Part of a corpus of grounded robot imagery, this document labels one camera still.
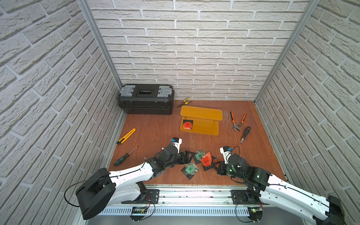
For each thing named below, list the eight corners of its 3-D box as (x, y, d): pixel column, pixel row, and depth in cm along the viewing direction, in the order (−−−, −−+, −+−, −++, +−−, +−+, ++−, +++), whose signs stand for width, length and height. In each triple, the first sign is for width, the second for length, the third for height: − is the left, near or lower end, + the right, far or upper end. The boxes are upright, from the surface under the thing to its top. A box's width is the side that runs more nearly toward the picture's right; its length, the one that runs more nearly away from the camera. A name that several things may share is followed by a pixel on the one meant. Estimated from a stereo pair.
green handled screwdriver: (114, 165, 86) (112, 163, 84) (137, 147, 94) (136, 145, 92) (115, 166, 86) (113, 165, 84) (138, 148, 94) (137, 146, 92)
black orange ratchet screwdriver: (239, 142, 97) (240, 140, 95) (246, 127, 105) (247, 125, 103) (243, 144, 96) (244, 142, 94) (250, 129, 104) (251, 127, 102)
